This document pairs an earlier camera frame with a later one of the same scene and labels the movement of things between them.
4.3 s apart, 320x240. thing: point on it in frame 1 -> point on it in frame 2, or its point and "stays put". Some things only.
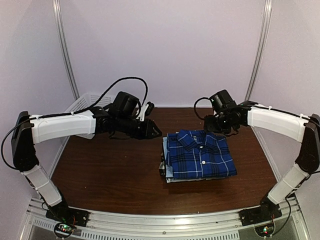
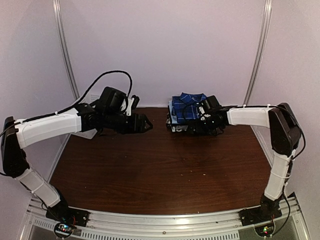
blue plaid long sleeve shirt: x=194 y=153 -> x=185 y=106
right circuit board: x=265 y=231 stays put
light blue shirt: x=169 y=169 -> x=173 y=118
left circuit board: x=63 y=230 stays put
